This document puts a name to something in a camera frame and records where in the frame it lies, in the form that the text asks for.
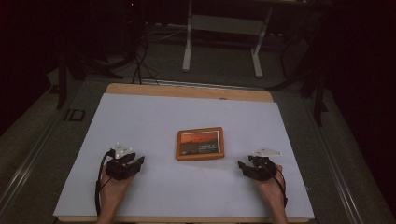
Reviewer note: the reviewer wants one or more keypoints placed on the black rectangular floor bracket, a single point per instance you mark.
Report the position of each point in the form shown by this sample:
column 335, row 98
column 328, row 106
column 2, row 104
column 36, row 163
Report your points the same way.
column 74, row 115

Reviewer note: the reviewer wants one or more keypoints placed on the white table mat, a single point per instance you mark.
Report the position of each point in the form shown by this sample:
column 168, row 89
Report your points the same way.
column 174, row 189

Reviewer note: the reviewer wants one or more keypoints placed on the white metal table frame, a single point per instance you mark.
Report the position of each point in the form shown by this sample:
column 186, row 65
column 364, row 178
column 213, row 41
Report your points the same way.
column 224, row 29

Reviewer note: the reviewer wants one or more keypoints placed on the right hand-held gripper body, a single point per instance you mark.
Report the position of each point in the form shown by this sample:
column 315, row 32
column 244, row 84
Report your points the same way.
column 264, row 169

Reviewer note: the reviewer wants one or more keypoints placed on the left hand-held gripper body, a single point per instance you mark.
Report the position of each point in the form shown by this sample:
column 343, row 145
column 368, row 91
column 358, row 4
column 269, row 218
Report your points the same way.
column 116, row 169

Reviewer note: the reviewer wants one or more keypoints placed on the black metal stand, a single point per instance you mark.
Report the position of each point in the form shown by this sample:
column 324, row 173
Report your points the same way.
column 62, row 81
column 317, row 93

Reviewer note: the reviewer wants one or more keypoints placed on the wooden photo frame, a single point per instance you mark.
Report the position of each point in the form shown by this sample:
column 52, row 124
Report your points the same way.
column 200, row 143

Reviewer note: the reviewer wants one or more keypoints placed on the person's left hand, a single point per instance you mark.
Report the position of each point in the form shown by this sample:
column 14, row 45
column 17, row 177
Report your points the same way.
column 113, row 189

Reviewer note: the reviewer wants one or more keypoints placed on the metal floor rail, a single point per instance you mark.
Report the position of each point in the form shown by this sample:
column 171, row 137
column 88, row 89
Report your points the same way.
column 337, row 168
column 28, row 158

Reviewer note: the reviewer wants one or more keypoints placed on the person's right hand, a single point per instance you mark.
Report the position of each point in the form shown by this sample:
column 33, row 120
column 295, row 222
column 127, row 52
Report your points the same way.
column 271, row 188

